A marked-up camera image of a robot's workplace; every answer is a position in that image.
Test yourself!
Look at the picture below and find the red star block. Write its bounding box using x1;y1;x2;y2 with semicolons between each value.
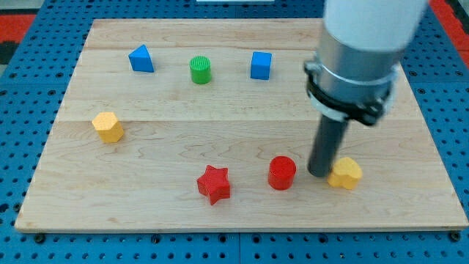
196;165;231;205

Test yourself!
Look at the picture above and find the blue cube block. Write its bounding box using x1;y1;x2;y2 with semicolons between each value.
250;51;272;80

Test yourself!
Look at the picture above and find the blue triangular prism block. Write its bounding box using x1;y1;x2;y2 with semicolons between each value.
128;45;155;73

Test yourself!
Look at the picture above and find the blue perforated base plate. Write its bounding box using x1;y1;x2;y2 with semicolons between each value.
1;1;468;263

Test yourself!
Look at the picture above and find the yellow heart block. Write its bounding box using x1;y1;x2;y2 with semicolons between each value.
327;157;363;190

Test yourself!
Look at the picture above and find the green cylinder block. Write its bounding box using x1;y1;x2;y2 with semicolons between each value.
189;56;212;84

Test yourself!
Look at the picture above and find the light wooden board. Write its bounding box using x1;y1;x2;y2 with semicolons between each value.
15;18;468;233

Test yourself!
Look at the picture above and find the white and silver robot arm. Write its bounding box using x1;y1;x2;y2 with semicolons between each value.
304;0;428;125

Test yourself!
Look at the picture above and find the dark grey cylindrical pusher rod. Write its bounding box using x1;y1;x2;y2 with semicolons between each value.
307;115;348;177

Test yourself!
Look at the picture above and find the red cylinder block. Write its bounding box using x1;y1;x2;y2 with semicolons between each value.
267;155;297;191

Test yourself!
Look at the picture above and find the yellow hexagon block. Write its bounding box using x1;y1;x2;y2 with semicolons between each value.
92;112;124;143

